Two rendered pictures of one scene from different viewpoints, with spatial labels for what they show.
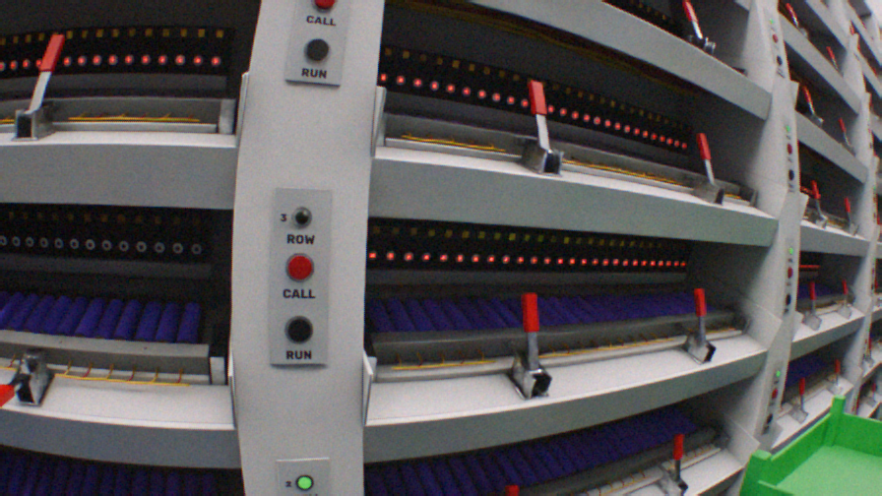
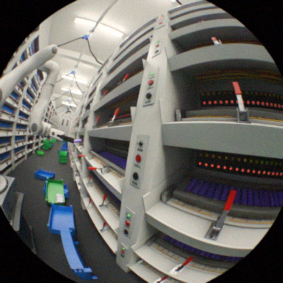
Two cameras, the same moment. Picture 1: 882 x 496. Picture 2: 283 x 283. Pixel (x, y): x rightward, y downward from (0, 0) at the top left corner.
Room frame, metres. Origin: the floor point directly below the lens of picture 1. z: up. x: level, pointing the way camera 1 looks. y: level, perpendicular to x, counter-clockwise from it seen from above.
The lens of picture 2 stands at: (0.23, -0.13, 0.68)
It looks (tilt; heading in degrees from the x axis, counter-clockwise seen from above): 3 degrees up; 72
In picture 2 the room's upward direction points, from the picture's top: 9 degrees clockwise
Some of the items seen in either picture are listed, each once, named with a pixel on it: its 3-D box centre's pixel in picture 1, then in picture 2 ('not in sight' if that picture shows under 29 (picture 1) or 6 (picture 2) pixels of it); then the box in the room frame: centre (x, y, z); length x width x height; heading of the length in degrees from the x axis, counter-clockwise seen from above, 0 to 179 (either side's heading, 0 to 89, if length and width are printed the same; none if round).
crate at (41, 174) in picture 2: not in sight; (44, 174); (-0.67, 1.18, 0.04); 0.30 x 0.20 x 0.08; 8
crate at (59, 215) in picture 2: not in sight; (61, 218); (-0.09, 0.46, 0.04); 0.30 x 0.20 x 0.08; 105
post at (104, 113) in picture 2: not in sight; (100, 115); (0.13, 0.78, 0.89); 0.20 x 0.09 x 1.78; 23
